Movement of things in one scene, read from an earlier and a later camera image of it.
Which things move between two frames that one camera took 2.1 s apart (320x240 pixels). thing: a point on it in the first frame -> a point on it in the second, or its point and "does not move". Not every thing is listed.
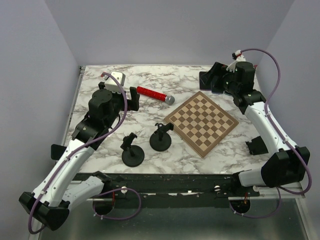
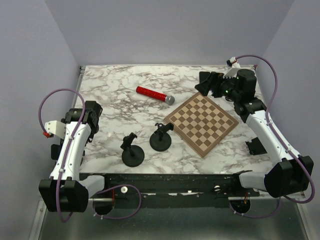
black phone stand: [132, 155] does not move
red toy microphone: [169, 99] does not move
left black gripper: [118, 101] -> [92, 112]
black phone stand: [160, 140] does not move
